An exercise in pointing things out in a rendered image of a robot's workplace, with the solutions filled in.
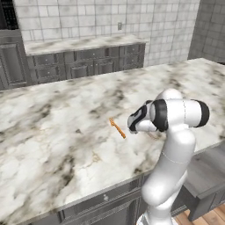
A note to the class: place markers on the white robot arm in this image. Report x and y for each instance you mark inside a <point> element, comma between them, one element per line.
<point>175,146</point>

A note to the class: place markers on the grey drawer front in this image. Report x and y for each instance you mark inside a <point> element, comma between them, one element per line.
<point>117,194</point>

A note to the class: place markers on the small silver drawer knob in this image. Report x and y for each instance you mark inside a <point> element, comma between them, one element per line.
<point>106,197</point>

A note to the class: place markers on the grey cabinet door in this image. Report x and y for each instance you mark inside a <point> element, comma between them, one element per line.
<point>117,216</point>

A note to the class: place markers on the open grey drawer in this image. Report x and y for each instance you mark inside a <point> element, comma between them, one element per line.
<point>205,172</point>

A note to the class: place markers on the tall grey cabinet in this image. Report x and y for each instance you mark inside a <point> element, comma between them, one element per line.
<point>11,61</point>

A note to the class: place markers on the orange wooden spoon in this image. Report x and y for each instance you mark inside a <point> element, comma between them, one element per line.
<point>117,128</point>

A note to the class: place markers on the grey base cupboard run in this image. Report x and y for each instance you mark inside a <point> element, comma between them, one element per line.
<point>88,63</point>

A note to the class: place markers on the grey wall outlet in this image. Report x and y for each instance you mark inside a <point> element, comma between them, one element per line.
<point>119,26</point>

